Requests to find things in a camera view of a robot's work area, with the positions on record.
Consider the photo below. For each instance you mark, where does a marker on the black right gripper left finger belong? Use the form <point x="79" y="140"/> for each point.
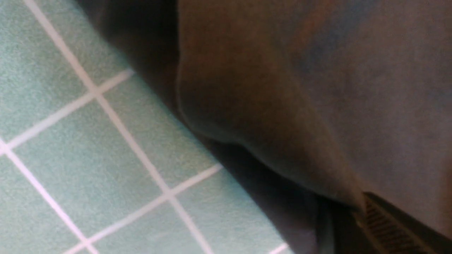
<point x="324" y="229"/>

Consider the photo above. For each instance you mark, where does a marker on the dark gray long-sleeve shirt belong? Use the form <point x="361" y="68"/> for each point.
<point x="305" y="99"/>

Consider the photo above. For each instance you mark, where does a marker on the green grid tablecloth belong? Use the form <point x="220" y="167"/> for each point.
<point x="91" y="160"/>

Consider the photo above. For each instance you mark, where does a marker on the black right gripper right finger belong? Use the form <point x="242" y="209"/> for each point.
<point x="396" y="232"/>

